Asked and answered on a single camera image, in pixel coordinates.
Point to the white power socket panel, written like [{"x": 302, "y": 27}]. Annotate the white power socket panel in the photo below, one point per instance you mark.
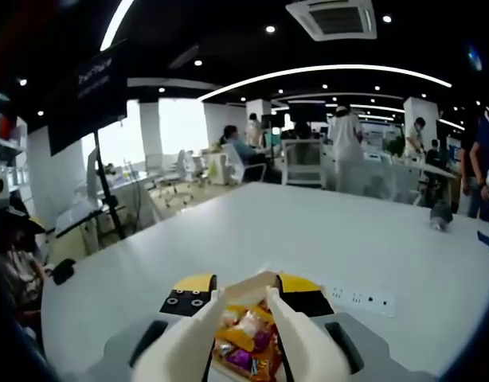
[{"x": 362, "y": 298}]

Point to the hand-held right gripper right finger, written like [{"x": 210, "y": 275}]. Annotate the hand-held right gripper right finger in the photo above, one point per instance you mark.
[{"x": 308, "y": 304}]

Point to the white ceiling air conditioner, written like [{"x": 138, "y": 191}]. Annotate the white ceiling air conditioner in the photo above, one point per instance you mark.
[{"x": 332, "y": 20}]

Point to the beige hexagonal container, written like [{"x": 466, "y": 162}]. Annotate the beige hexagonal container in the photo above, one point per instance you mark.
[{"x": 248, "y": 288}]

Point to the grey crumpled cloth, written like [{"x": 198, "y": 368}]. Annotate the grey crumpled cloth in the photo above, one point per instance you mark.
[{"x": 441, "y": 215}]

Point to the grey computer monitor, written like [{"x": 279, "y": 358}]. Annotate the grey computer monitor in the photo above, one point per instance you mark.
[{"x": 93, "y": 175}]

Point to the green potted plant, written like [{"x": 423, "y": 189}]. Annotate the green potted plant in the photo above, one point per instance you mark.
[
  {"x": 216, "y": 147},
  {"x": 396, "y": 146}
]

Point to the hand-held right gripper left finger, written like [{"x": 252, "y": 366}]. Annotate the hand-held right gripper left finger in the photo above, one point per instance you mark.
[{"x": 185, "y": 302}]

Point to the purple candy wrapper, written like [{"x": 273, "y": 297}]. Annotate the purple candy wrapper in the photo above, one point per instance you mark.
[{"x": 244, "y": 346}]

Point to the black monitor stand pole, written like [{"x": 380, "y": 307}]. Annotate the black monitor stand pole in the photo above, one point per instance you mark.
[{"x": 113, "y": 211}]

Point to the black hanging sign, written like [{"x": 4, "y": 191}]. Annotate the black hanging sign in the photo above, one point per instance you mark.
[{"x": 85, "y": 99}]

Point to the curved ceiling light strip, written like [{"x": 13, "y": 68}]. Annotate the curved ceiling light strip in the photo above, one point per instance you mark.
[
  {"x": 114, "y": 23},
  {"x": 348, "y": 66}
]

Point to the person's left hand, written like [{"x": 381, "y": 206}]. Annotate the person's left hand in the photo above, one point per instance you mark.
[{"x": 23, "y": 270}]

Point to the white office chair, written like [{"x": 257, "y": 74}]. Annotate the white office chair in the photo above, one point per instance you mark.
[
  {"x": 302, "y": 159},
  {"x": 234, "y": 167}
]

